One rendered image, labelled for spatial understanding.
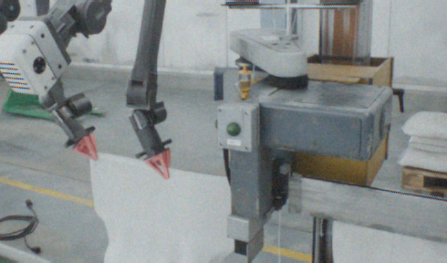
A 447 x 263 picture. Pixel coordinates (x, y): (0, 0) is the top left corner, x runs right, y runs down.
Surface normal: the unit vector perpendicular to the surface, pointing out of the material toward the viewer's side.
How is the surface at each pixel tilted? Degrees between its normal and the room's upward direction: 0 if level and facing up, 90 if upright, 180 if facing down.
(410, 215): 90
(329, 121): 90
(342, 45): 90
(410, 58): 90
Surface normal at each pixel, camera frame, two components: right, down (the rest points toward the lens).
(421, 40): -0.55, 0.23
